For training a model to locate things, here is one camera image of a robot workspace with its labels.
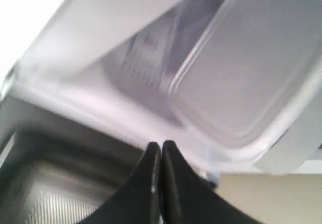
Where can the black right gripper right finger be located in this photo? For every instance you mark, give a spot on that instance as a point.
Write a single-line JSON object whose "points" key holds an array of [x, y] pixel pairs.
{"points": [[187, 199]]}

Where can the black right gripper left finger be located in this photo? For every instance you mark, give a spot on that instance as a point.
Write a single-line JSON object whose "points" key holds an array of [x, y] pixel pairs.
{"points": [[137, 201]]}

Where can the white lidded plastic container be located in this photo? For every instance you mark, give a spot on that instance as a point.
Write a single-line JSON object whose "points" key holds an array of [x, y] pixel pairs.
{"points": [[250, 89]]}

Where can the white Midea microwave body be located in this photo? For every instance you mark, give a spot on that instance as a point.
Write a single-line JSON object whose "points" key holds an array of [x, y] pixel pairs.
{"points": [[108, 64]]}

